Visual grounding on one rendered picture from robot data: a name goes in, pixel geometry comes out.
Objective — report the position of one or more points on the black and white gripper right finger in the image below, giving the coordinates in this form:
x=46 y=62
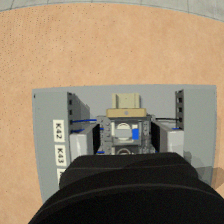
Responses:
x=166 y=139

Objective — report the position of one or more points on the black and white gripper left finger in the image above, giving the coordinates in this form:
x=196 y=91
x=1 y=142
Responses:
x=87 y=142

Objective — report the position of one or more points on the grey mounting plate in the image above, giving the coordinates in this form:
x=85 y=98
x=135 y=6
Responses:
x=93 y=100

